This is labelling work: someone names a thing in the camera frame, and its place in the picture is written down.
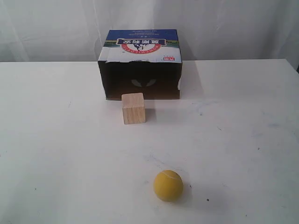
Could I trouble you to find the wooden cube block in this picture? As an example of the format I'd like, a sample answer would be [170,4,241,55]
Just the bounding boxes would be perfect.
[121,93,146,125]

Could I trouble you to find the printed cardboard box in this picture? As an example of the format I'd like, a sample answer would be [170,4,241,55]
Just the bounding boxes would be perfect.
[98,29,183,100]

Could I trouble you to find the yellow tennis ball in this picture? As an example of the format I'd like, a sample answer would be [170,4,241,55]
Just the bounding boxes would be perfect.
[153,170,184,202]

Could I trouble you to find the white backdrop curtain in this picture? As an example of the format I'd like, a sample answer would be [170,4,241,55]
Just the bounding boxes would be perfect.
[0,0,299,66]

